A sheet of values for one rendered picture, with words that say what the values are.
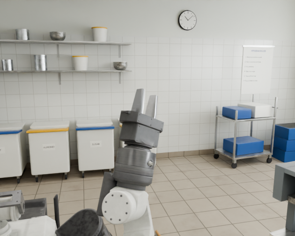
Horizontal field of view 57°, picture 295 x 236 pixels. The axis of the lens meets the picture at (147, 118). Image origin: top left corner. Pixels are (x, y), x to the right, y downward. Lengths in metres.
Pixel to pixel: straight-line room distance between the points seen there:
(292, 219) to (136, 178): 1.07
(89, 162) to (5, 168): 1.11
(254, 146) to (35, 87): 3.67
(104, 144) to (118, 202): 3.47
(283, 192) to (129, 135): 0.94
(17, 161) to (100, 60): 1.94
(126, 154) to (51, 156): 3.51
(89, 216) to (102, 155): 3.31
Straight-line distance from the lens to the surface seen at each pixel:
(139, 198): 0.59
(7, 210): 0.73
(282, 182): 1.37
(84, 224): 0.77
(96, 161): 4.09
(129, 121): 0.58
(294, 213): 1.52
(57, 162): 4.10
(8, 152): 4.15
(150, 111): 0.65
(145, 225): 0.65
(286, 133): 5.16
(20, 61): 4.60
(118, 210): 0.57
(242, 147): 4.75
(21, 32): 4.37
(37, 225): 0.82
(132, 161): 0.58
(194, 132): 5.06
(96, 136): 3.98
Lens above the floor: 1.61
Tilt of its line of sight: 11 degrees down
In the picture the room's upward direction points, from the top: straight up
